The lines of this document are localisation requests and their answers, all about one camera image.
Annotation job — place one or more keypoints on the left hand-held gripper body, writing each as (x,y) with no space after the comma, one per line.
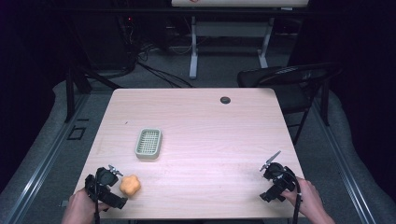
(106,186)

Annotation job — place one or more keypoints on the green soap dish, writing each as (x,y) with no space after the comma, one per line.
(148,143)

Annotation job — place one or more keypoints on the metal floor rail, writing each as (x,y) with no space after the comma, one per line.
(46,158)
(342,161)

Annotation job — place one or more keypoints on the orange flower-shaped soap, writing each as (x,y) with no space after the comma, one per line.
(130,185)

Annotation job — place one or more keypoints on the person's left hand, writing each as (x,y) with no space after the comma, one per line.
(79,207)

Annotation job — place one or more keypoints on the person's right hand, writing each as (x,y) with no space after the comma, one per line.
(306,199)

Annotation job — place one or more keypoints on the dark round table grommet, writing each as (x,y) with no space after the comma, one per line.
(225,100)

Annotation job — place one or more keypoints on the white-legged desk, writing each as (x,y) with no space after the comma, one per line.
(230,29)

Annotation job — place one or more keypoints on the black folding chair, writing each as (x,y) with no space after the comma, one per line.
(289,90)

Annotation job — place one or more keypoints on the black metal stand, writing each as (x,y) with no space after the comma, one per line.
(76,84)

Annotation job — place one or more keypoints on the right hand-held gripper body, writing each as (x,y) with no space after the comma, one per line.
(278,182)

